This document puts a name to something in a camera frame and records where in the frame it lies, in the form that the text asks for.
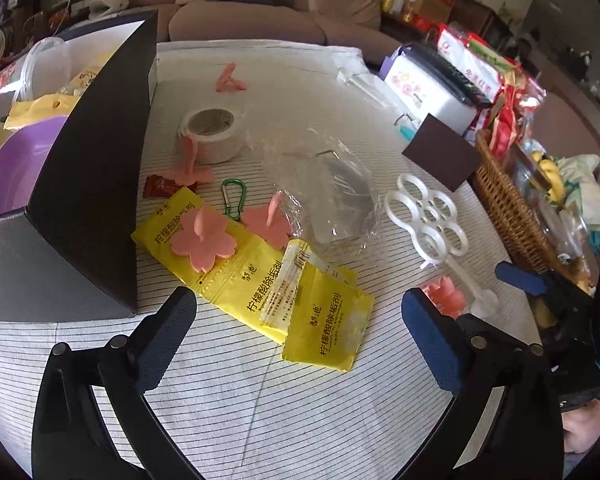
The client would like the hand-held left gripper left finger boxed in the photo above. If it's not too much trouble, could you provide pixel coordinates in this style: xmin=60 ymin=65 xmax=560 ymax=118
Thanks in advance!
xmin=30 ymin=286 xmax=201 ymax=480

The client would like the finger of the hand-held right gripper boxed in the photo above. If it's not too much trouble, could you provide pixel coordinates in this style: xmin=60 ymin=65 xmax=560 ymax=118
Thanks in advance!
xmin=495 ymin=261 xmax=600 ymax=322

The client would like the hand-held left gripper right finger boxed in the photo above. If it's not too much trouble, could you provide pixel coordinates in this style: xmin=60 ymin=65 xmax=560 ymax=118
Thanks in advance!
xmin=395 ymin=287 xmax=566 ymax=480

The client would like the pink flower hook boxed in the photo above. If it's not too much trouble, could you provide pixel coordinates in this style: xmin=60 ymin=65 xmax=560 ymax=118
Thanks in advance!
xmin=170 ymin=207 xmax=238 ymax=276
xmin=420 ymin=277 xmax=467 ymax=318
xmin=241 ymin=192 xmax=293 ymax=250
xmin=216 ymin=63 xmax=248 ymax=95
xmin=167 ymin=136 xmax=213 ymax=188

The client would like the white flower-shaped rack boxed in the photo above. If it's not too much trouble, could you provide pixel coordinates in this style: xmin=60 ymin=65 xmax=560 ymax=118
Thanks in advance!
xmin=384 ymin=174 xmax=468 ymax=267

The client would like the black storage box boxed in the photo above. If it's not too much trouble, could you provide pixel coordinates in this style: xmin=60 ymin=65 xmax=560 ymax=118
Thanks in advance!
xmin=0 ymin=10 xmax=158 ymax=321

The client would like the purple plastic bowl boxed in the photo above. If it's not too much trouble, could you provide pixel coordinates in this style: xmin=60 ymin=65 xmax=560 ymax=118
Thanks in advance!
xmin=0 ymin=115 xmax=71 ymax=223

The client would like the clear plastic container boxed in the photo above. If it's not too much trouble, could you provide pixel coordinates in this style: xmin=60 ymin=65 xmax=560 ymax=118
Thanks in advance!
xmin=0 ymin=37 xmax=81 ymax=103

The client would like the white striped cloth desktop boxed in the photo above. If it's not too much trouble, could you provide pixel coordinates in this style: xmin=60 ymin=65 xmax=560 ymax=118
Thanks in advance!
xmin=0 ymin=40 xmax=566 ymax=480

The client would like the person's right hand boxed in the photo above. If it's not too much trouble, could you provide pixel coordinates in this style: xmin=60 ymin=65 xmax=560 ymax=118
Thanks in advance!
xmin=562 ymin=402 xmax=600 ymax=455

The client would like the wicker basket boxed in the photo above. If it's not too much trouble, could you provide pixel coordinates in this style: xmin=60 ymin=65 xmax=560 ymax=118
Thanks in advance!
xmin=472 ymin=130 xmax=581 ymax=276

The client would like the bunch of bananas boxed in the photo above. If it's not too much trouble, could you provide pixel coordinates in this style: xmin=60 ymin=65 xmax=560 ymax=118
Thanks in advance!
xmin=530 ymin=152 xmax=567 ymax=202

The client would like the light green cloth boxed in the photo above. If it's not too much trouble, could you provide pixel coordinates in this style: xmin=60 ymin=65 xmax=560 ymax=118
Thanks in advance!
xmin=557 ymin=154 xmax=600 ymax=197

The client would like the pale yellow sachet packet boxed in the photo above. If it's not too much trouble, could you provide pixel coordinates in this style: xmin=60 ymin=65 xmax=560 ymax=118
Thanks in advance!
xmin=260 ymin=239 xmax=357 ymax=333

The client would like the brown card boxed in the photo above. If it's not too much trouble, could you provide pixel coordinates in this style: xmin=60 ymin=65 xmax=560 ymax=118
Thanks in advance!
xmin=401 ymin=114 xmax=482 ymax=192

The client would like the green carabiner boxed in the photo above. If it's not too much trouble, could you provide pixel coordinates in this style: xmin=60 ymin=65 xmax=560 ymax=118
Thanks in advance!
xmin=221 ymin=179 xmax=246 ymax=221

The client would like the red wrapped candy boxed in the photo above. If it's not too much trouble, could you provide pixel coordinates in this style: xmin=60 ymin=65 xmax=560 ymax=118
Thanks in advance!
xmin=142 ymin=175 xmax=181 ymax=198

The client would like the pile of red snack packets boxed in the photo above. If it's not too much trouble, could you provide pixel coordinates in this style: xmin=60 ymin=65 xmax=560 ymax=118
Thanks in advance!
xmin=472 ymin=67 xmax=547 ymax=157

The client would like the clear plastic bag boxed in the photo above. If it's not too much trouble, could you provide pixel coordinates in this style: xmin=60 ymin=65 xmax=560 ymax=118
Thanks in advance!
xmin=252 ymin=130 xmax=381 ymax=256

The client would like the white flower-print tissue box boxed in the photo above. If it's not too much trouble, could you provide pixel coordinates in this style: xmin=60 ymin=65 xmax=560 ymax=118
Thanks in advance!
xmin=382 ymin=52 xmax=481 ymax=136

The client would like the green and red snack bag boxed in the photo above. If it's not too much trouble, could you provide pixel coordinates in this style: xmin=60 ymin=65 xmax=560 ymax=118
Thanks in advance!
xmin=465 ymin=35 xmax=517 ymax=106

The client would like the white tape roll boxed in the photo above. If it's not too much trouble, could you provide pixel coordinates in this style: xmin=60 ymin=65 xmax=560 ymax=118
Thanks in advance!
xmin=175 ymin=107 xmax=246 ymax=165

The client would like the black remote control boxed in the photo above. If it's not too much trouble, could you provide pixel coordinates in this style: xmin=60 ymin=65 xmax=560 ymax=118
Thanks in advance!
xmin=410 ymin=42 xmax=496 ymax=108

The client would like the white and red snack bag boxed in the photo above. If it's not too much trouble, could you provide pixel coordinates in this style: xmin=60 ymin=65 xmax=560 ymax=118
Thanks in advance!
xmin=437 ymin=27 xmax=483 ymax=76

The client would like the purple plastic holder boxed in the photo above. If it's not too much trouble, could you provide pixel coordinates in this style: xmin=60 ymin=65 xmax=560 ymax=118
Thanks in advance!
xmin=380 ymin=45 xmax=416 ymax=77

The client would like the dark wooden cabinet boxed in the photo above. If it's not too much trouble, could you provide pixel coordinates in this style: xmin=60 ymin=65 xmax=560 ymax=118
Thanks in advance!
xmin=452 ymin=0 xmax=513 ymax=53

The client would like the yellow paper envelope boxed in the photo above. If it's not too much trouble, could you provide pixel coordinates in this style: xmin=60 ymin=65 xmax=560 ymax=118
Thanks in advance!
xmin=4 ymin=95 xmax=81 ymax=131

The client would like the clear bag with yellow contents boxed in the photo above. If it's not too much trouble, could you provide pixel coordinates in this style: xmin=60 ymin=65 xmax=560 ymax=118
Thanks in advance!
xmin=55 ymin=55 xmax=108 ymax=97

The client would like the cardboard box with red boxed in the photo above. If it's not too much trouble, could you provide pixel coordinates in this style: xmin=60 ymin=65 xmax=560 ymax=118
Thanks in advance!
xmin=405 ymin=0 xmax=453 ymax=23

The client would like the brown sofa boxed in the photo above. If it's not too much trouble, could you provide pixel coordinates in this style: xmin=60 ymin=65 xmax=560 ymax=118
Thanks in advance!
xmin=92 ymin=0 xmax=406 ymax=53

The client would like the white curved device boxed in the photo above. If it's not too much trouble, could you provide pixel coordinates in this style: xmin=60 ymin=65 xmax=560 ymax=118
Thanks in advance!
xmin=82 ymin=0 xmax=131 ymax=17

